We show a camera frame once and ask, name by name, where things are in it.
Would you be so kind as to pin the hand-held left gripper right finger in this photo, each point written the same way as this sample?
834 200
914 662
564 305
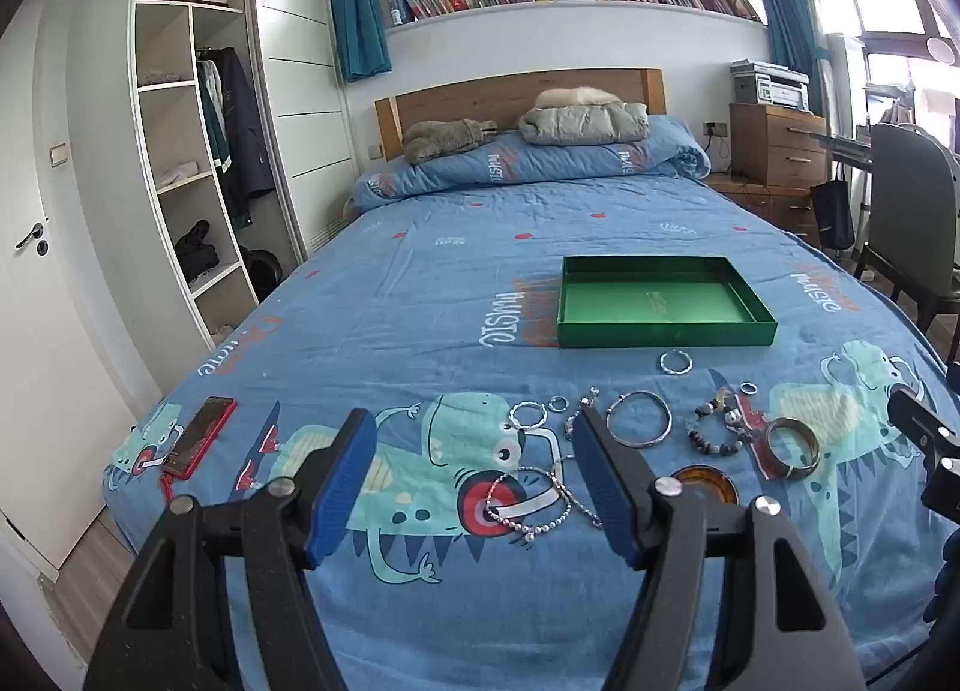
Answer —
600 488

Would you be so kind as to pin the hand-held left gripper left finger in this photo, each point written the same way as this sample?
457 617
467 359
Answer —
345 481

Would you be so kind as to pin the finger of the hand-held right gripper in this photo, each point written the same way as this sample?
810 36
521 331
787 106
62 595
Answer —
946 487
926 425

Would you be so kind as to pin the large plain silver bangle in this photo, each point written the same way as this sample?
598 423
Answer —
637 443

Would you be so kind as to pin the twisted silver bangle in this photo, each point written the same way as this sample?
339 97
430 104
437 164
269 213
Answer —
662 361
511 415

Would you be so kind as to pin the amber translucent bangle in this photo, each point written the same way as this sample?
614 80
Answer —
720 481

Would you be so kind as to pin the brown wooden bangle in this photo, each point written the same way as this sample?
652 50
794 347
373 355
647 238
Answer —
772 462

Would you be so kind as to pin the green shallow tray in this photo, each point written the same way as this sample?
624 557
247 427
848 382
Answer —
660 301

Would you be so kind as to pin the red smartphone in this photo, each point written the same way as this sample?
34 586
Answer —
199 436

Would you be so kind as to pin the black backpack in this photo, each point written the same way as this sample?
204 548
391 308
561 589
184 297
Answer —
261 271

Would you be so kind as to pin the grey chair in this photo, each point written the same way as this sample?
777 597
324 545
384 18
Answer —
911 196

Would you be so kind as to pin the black tote bag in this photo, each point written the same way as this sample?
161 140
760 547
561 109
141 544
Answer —
832 211

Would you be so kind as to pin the blue printed bedsheet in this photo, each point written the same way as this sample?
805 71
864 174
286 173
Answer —
450 271

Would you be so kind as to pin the black folded clothes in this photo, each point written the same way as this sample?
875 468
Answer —
196 252

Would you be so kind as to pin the low wooden nightstand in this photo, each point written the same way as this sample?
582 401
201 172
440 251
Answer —
757 200

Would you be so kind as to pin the desk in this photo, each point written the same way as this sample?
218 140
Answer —
851 145

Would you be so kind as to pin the white door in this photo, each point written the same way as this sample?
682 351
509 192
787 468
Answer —
67 331

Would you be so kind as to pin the wooden drawer chest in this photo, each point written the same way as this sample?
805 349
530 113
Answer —
772 144

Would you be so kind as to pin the rolled blue printed duvet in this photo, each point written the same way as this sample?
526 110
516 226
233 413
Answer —
525 162

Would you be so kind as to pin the grey plush toy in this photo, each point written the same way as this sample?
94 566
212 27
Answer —
446 138

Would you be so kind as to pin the dark hanging coat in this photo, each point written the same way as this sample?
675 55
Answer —
244 136

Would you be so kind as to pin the grey puffer jacket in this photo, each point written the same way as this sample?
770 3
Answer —
581 123

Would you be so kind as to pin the round white lamp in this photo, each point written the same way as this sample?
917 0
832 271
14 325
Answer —
941 50

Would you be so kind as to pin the white printer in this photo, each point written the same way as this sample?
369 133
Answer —
769 84

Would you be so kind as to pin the white wardrobe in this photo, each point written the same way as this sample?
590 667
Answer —
300 99

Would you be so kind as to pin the green and white hanging garment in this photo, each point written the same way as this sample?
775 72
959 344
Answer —
212 114

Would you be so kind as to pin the white fluffy pillow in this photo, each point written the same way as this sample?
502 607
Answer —
577 96

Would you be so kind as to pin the wooden headboard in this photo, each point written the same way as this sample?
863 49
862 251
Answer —
465 99

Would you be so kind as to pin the wall socket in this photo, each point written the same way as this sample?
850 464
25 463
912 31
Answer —
716 129

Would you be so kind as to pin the door side light switch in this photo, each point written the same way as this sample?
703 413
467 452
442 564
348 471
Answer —
58 155

